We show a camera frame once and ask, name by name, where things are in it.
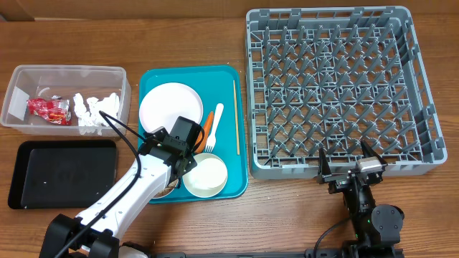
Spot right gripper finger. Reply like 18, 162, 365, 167
360, 140, 380, 159
317, 148, 331, 183

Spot pink bowl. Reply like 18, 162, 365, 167
152, 178, 180, 199

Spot food scraps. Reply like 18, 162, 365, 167
157, 181, 179, 197

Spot white tissue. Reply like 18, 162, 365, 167
73, 93, 93, 126
87, 92, 120, 126

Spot red snack wrapper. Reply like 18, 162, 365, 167
27, 97, 72, 125

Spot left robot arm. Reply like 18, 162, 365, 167
39, 117, 204, 257

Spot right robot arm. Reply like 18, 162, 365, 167
305, 140, 404, 258

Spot grey dishwasher rack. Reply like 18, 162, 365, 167
245, 6, 448, 179

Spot white bowl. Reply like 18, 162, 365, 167
182, 153, 228, 199

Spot white plastic fork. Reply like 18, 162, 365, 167
204, 103, 224, 153

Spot orange carrot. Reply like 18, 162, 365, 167
194, 111, 214, 153

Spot wooden chopstick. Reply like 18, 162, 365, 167
233, 80, 240, 156

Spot teal serving tray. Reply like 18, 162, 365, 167
139, 65, 249, 200

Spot black plastic tray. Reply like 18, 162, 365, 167
8, 140, 118, 209

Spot clear plastic bin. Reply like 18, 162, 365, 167
1, 64, 131, 137

